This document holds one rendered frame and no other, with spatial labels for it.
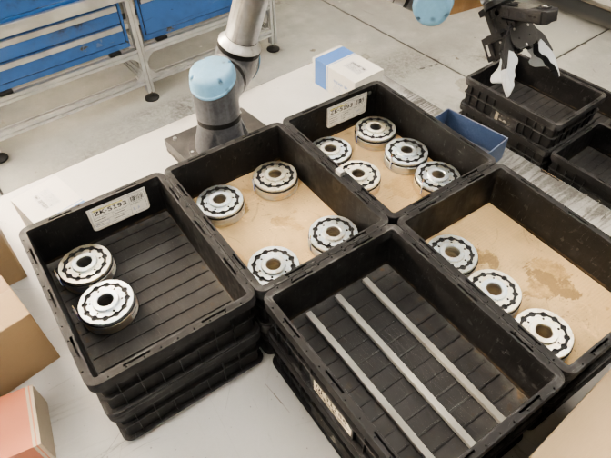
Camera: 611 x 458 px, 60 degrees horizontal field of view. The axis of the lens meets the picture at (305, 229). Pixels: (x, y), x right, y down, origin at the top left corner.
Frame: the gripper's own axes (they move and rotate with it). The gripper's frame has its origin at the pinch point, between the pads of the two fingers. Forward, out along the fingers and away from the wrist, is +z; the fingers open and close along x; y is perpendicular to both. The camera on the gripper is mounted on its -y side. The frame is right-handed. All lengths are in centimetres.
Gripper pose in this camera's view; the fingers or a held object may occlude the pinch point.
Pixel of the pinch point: (536, 86)
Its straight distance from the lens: 126.1
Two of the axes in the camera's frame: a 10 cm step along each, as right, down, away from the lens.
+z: 3.6, 9.3, 1.1
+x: -8.6, 3.7, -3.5
